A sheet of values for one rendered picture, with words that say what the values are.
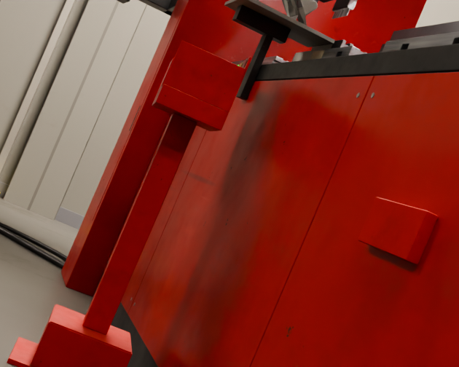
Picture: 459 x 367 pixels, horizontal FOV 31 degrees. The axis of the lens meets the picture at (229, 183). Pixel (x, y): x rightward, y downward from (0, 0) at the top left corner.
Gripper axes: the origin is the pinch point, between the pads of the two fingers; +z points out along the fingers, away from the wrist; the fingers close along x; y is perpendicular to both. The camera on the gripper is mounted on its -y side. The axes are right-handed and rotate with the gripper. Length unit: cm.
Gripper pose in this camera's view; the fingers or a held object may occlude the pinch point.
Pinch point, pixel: (297, 25)
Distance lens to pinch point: 216.9
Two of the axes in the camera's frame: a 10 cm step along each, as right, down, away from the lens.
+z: 2.8, 9.5, 1.6
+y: 9.3, -3.1, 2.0
